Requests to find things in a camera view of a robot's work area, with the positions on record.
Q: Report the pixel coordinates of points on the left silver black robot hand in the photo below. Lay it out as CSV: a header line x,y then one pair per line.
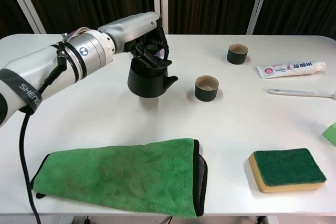
x,y
131,28

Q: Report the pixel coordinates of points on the black teapot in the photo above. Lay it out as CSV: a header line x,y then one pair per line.
x,y
147,82

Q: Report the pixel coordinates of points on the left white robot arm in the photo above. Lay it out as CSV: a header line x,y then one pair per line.
x,y
34,69

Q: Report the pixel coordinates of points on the dark green cup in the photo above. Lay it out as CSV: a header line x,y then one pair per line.
x,y
237,56
206,91

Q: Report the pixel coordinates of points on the green towel black trim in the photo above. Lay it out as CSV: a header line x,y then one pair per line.
x,y
118,176

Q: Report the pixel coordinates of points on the white toothpaste tube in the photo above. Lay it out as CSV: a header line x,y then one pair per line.
x,y
288,68

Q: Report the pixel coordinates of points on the white toothbrush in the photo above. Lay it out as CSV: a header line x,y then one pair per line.
x,y
294,92

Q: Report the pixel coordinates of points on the green yellow sponge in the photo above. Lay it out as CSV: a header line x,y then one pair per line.
x,y
288,167

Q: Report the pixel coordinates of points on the light green block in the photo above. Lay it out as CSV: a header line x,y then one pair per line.
x,y
331,133

